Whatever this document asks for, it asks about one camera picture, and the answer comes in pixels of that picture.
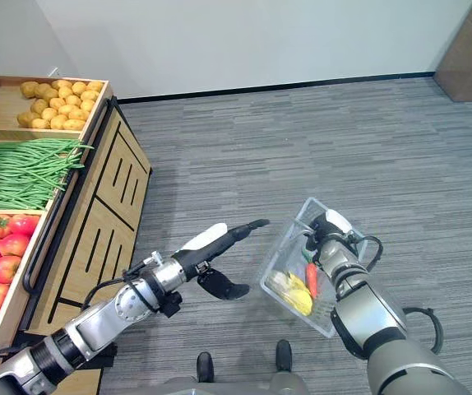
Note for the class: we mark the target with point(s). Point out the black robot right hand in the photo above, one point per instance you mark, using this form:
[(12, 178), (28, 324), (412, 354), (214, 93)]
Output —
[(327, 225)]

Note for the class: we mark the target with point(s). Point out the black metal stand rail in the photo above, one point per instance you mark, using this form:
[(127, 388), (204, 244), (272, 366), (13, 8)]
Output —
[(51, 222)]

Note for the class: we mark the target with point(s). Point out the clear plastic basket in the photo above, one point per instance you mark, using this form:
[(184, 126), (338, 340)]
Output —
[(285, 255)]

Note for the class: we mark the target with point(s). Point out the dark robot right foot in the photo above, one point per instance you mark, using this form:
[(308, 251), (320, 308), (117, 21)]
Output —
[(284, 356)]

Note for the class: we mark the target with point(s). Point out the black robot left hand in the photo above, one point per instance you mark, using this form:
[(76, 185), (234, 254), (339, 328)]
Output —
[(215, 243)]

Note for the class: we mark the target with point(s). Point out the pale garlic bulb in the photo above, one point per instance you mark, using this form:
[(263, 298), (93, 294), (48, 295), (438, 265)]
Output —
[(277, 280)]

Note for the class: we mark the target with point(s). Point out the yellow-brown potato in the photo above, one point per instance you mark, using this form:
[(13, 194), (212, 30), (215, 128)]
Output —
[(94, 86), (79, 114), (57, 103), (87, 105), (65, 92), (58, 122), (38, 106), (29, 89), (68, 109), (61, 84), (73, 100), (49, 114), (25, 119), (43, 89), (40, 123), (74, 124), (89, 95), (50, 95), (79, 87)]

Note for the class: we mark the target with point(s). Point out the green long beans bundle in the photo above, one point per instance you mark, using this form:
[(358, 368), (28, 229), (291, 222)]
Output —
[(18, 173)]

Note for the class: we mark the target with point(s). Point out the orange carrot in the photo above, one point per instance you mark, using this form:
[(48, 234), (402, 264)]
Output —
[(311, 280)]

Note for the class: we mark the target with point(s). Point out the wooden produce stand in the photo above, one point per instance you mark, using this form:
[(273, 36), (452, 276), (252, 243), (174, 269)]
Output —
[(112, 197)]

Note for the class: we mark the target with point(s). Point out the dark robot foot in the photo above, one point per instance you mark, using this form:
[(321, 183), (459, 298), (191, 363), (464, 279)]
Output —
[(205, 367), (284, 356)]

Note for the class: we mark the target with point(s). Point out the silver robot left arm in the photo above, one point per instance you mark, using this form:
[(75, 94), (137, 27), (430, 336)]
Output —
[(96, 321)]

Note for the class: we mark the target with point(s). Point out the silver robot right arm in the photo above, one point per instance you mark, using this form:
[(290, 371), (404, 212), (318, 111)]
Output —
[(367, 317)]

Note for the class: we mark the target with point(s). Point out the black baseboard strip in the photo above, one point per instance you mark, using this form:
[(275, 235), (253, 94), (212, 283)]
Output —
[(277, 86)]

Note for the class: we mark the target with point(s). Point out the grey robot body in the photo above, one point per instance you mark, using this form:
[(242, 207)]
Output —
[(240, 387)]

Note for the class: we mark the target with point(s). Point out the dark robot left foot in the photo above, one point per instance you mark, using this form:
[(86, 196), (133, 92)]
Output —
[(205, 367)]

